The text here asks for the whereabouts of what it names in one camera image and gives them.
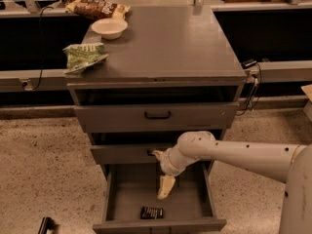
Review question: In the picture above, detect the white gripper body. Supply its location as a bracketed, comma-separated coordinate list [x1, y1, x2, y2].
[159, 147, 199, 176]

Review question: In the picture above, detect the black rxbar chocolate bar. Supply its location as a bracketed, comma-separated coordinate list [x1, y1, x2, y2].
[140, 207, 164, 219]

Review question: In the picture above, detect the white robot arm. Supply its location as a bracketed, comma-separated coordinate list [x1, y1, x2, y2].
[152, 131, 312, 234]

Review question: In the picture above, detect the grey bottom drawer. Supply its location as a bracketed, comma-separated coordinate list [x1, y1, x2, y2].
[94, 163, 226, 234]

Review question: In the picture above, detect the grey drawer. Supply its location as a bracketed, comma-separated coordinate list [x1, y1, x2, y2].
[70, 86, 238, 133]
[94, 163, 226, 234]
[91, 131, 183, 165]

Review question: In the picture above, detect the grey middle drawer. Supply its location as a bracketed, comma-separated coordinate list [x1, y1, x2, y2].
[91, 131, 183, 165]

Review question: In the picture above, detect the grey top drawer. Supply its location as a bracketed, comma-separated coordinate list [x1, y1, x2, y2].
[70, 86, 238, 133]

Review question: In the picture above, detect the grey drawer cabinet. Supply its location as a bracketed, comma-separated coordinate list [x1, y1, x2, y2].
[63, 5, 248, 180]

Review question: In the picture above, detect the small black device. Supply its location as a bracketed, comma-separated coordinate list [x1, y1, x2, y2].
[241, 59, 256, 69]

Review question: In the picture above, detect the black object on floor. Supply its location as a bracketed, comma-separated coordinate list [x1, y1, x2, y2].
[37, 216, 56, 234]

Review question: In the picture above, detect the green chip bag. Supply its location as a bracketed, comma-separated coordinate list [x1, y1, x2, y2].
[63, 42, 108, 74]

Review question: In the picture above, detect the white bowl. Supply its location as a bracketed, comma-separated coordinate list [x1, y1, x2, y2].
[92, 19, 128, 40]

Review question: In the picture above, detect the brown snack bag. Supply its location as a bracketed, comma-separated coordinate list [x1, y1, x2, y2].
[65, 0, 130, 20]

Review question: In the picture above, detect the black middle drawer handle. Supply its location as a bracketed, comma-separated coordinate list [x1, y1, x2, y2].
[146, 149, 155, 156]

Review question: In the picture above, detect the black drawer handle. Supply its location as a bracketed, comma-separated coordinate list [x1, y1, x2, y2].
[144, 111, 172, 120]
[146, 149, 155, 156]

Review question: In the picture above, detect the black top drawer handle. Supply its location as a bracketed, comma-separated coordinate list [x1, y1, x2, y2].
[144, 111, 172, 120]

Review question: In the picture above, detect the black cable right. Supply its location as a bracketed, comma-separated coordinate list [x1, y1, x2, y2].
[236, 61, 263, 117]

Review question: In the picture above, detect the black cable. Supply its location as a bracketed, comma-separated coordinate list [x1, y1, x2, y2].
[236, 61, 263, 117]
[22, 5, 55, 91]

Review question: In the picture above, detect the black cable left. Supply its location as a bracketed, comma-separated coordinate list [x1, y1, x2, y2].
[22, 5, 55, 91]

